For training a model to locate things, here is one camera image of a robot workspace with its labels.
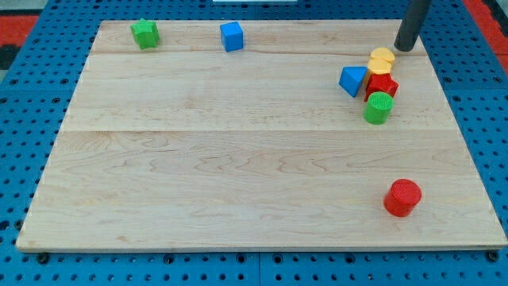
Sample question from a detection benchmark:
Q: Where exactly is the blue cube block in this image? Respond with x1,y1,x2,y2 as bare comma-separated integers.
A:
219,21,244,52

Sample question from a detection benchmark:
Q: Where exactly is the light wooden board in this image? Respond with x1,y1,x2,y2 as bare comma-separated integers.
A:
16,20,507,253

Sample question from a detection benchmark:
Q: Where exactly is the blue triangular prism block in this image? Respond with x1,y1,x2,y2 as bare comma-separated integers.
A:
338,66,368,98

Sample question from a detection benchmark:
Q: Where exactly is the green cylinder block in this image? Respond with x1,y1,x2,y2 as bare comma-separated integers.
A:
363,91,394,125

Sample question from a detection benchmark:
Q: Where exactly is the red star block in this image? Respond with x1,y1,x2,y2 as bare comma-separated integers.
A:
364,74,399,102

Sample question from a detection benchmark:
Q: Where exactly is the yellow heart block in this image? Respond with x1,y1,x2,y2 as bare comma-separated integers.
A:
367,47,396,75

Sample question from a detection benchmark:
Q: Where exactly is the green star block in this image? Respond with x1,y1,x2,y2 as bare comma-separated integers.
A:
130,18,160,50

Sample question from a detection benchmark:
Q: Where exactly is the red cylinder block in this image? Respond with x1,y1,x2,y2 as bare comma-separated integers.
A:
383,178,422,217

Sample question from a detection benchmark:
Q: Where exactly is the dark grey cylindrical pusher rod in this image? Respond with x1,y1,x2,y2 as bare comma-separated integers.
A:
394,0,432,52

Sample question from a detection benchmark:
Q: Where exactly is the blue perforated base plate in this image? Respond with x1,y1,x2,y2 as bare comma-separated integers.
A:
1,1,507,285

